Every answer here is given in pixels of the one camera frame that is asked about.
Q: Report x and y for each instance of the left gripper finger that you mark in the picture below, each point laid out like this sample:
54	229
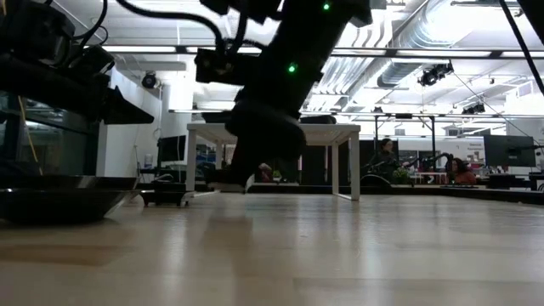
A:
123	112

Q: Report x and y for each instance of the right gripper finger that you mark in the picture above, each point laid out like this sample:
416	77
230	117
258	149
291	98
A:
244	170

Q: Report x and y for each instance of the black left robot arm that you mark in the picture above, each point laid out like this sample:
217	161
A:
25	72

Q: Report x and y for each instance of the black background robot arm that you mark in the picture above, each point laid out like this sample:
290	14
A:
438	156

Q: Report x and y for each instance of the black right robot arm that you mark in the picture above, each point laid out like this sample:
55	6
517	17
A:
306	42

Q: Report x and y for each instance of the person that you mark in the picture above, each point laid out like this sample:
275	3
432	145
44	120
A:
463	174
386	149
265	172

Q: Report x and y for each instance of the small green potted plant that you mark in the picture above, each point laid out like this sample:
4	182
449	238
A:
277	174
401	173

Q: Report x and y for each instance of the black ceiling spotlight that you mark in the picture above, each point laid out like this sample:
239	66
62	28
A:
433	75
474	109
149	80

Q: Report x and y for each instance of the dark glass cabinet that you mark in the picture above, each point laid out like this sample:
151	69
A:
64	140

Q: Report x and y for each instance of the clear water jug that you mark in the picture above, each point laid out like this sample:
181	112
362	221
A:
148	160

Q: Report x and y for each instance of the black computer monitor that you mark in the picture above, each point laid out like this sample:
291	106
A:
172	149
509	151

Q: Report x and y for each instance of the white perforated metal shelf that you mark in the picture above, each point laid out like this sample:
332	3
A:
331	132

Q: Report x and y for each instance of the black ceiling lighting rail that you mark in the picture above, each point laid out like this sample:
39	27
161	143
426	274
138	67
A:
180	49

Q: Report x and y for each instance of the silver ventilation duct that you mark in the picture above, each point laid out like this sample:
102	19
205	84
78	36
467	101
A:
404	68

